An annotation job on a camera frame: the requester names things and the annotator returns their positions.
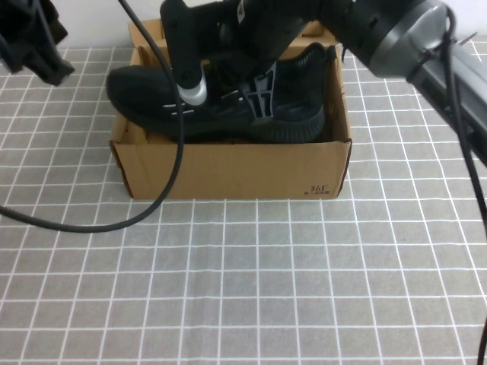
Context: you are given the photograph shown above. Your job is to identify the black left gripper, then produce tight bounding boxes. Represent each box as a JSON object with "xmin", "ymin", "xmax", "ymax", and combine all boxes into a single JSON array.
[{"xmin": 0, "ymin": 0, "xmax": 75, "ymax": 87}]

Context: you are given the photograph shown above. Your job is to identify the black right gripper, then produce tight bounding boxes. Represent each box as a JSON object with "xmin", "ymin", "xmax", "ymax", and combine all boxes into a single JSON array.
[{"xmin": 208, "ymin": 0, "xmax": 343, "ymax": 125}]

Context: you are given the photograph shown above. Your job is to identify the black sneaker with white stripes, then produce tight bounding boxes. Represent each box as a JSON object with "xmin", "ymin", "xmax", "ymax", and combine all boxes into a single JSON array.
[{"xmin": 106, "ymin": 42, "xmax": 336, "ymax": 144}]

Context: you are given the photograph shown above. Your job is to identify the brown cardboard shoe box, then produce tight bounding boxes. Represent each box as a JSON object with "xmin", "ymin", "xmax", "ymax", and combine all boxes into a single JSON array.
[{"xmin": 109, "ymin": 18, "xmax": 353, "ymax": 199}]

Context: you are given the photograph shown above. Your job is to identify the grey white-grid tablecloth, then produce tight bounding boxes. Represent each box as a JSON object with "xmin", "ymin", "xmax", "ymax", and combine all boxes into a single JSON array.
[{"xmin": 0, "ymin": 36, "xmax": 487, "ymax": 365}]

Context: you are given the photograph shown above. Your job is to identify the thick black camera cable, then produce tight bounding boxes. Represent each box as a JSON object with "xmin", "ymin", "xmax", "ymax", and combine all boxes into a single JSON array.
[{"xmin": 0, "ymin": 0, "xmax": 188, "ymax": 233}]

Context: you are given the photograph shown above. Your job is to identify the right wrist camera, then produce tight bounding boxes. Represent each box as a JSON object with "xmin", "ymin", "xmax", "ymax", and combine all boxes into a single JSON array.
[{"xmin": 159, "ymin": 0, "xmax": 209, "ymax": 108}]

